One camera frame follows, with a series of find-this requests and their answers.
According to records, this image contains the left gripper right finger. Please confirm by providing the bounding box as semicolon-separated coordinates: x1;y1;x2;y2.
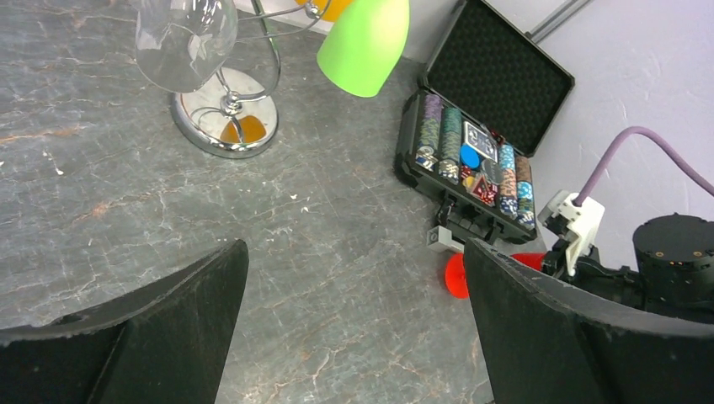
464;239;713;403

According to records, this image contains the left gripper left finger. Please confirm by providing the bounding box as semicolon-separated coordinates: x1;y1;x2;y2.
1;240;249;403

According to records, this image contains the red wine glass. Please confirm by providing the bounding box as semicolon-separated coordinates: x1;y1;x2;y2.
444;252;545;299

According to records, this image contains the clear wine glass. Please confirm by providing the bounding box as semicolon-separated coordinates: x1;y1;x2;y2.
131;0;238;93

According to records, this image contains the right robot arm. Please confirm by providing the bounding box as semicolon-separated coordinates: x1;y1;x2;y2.
541;213;713;324

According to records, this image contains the chrome wine glass rack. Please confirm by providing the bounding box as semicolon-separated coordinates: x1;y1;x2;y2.
169;0;336;161

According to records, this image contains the green wine glass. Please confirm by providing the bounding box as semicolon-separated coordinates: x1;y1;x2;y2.
317;0;410;98

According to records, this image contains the yellow wine glass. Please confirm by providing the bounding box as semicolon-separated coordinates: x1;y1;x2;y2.
295;0;353;23

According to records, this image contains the grey small block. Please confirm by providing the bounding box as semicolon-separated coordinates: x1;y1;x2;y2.
426;226;464;253

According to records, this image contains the blue round chip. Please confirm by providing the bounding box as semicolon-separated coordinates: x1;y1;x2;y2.
460;144;482;170

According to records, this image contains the black poker chip case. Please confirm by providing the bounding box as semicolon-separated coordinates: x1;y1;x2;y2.
394;1;575;244

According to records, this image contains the playing card deck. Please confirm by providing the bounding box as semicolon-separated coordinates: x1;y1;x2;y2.
463;120;498;162

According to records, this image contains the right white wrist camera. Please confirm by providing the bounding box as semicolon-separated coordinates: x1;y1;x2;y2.
537;189;605;277

